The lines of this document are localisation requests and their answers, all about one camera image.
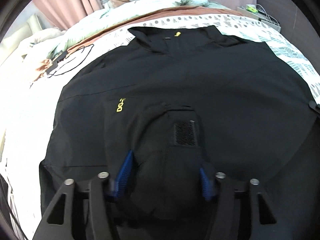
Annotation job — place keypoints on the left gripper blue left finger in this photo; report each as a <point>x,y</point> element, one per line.
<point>119,167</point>

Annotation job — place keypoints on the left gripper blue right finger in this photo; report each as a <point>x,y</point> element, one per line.
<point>209,189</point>

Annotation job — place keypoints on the black jacket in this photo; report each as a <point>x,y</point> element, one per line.
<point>181,100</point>

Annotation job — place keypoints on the white bedside cabinet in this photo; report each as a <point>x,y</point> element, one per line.
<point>261,16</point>

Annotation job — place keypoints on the cream upholstered headboard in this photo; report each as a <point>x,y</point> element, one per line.
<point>10,43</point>

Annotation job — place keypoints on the mint green duvet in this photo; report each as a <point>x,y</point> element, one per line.
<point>106,18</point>

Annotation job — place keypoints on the green object on cabinet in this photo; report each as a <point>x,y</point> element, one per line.
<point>251,8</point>

